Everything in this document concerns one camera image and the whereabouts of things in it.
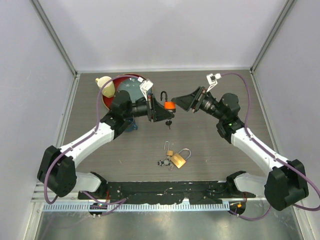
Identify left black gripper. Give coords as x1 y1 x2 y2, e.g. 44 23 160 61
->
123 93 174 123

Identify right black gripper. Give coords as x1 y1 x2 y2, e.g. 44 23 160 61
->
172 86 226 121

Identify orange black padlock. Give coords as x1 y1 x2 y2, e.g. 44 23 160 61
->
160 91 176 113

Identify black-headed key bunch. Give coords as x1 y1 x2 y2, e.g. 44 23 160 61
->
165 120 173 129

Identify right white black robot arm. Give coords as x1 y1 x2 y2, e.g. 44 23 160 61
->
172 87 309 211

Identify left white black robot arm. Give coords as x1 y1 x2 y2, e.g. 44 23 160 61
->
37 90 174 200

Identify dark blue mug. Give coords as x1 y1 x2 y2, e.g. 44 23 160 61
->
125 118 138 132

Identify blue-grey ceramic plate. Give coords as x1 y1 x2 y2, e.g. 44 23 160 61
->
117 76 144 102

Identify small brass padlock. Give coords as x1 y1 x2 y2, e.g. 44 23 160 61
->
163 141 174 157

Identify keys with grey charm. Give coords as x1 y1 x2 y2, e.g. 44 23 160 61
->
157 159 174 170

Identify large brass padlock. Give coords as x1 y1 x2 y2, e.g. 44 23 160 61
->
169 148 192 169

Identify red round tray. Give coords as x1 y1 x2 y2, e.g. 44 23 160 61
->
101 73 146 109

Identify yellow ceramic mug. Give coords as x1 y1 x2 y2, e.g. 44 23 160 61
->
95 76 116 98

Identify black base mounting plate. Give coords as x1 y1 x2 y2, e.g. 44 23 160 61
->
90 181 256 205

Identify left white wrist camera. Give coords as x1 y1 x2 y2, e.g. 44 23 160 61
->
137 76 154 100

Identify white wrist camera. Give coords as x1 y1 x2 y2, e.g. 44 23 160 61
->
206 73 222 92
137 76 154 100

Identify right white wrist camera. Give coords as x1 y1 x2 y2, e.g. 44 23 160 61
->
206 73 222 92

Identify white slotted cable duct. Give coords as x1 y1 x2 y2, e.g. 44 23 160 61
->
42 199 230 212

